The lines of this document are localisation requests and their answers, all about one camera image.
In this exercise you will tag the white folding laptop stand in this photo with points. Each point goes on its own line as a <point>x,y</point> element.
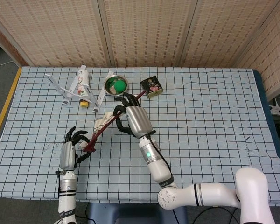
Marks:
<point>53,85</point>

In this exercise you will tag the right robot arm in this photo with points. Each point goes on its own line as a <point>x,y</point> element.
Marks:
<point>158,168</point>

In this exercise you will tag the white bottle yellow cap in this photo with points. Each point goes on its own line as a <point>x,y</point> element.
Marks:
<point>84,80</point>

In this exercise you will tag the dark green tin can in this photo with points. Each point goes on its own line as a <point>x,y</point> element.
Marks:
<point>152,87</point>

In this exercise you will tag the white device on floor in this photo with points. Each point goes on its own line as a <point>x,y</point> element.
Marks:
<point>278,108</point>

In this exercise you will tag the woven folding screen panel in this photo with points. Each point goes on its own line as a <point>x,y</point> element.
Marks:
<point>149,30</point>
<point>9,46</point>
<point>275,65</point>
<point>60,30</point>
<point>224,30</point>

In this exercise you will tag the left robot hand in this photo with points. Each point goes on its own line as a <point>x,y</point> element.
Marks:
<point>67,156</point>

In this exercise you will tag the green ball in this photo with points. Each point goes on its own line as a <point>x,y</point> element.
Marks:
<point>120,86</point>

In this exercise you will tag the stainless steel bowl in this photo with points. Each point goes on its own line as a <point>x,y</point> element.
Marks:
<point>108,88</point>

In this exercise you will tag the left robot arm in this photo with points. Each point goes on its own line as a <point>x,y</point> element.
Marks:
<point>67,186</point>

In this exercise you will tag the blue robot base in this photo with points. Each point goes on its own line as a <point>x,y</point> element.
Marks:
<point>135,214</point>

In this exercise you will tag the blue checked tablecloth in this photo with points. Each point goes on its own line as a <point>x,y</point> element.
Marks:
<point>200,140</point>

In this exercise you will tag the dark red long stick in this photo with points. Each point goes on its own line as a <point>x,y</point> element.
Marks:
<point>102,123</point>

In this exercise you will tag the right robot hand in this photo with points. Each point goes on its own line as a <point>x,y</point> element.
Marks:
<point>138,121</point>

